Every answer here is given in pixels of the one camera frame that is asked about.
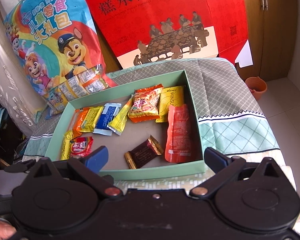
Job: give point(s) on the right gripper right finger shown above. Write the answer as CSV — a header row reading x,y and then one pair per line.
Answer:
x,y
226,170

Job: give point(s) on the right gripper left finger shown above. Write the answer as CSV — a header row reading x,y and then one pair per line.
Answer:
x,y
85,170

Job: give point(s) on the red skittles packet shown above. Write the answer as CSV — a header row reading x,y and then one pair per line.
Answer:
x,y
81,146

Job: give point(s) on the yellow cheese snack bar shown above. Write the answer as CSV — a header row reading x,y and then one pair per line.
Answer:
x,y
66,145

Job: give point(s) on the long red snack pouch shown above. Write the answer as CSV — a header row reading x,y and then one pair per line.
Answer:
x,y
179,148

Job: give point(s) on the dark red chocolate packet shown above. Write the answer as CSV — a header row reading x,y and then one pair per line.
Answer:
x,y
143,153

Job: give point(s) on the blue white snack packet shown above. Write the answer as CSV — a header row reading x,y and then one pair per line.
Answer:
x,y
109,112

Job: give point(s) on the person's left hand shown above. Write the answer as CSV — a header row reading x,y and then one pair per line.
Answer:
x,y
6,230

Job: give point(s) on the yellow blue snack packet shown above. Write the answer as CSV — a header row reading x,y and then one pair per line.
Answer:
x,y
90,120

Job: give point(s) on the yellow green snack packet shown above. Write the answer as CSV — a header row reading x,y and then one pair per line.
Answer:
x,y
117,125

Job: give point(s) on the orange silver snack packet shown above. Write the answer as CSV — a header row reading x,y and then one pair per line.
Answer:
x,y
77,121

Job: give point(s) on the mint green cardboard box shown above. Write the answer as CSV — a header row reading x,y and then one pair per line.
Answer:
x,y
135,133

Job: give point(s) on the orange yellow chips packet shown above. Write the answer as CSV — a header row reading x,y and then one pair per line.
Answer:
x,y
144,106

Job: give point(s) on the terracotta flower pot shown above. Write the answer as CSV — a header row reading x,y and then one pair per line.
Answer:
x,y
257,86

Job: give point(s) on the yellow gold snack packet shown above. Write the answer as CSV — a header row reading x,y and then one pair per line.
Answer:
x,y
173,96

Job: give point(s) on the embroidered beige curtain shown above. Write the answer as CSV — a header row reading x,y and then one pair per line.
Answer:
x,y
23,104

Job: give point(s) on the cartoon snack gift bag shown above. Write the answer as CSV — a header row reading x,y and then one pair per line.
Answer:
x,y
57,46

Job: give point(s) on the red gift bag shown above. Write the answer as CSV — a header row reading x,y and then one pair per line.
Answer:
x,y
142,31

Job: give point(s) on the wooden cabinet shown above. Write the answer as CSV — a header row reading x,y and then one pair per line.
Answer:
x,y
272,26

